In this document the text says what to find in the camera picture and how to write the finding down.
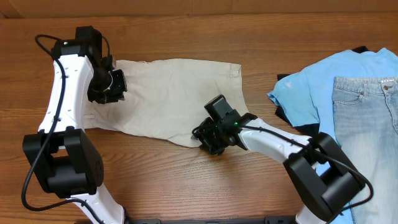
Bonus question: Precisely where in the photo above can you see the black garment under t-shirt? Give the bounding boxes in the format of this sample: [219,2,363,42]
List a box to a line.
[268,50,376,136]

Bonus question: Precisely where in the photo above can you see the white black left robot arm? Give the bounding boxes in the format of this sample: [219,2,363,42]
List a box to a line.
[21,26,132,224]

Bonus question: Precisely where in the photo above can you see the light blue denim jeans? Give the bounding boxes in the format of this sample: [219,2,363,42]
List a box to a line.
[332,77,397,223]

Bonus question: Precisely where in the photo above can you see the light blue t-shirt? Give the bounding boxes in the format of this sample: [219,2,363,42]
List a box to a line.
[268,49,397,223]

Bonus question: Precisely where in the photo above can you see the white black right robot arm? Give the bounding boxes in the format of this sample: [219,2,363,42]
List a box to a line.
[192,95,372,223]

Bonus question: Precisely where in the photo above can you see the beige cotton shorts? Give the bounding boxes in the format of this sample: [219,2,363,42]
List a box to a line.
[84,58,248,147]

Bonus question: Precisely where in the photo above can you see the black rail at table edge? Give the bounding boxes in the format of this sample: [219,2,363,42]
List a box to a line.
[125,216,297,224]

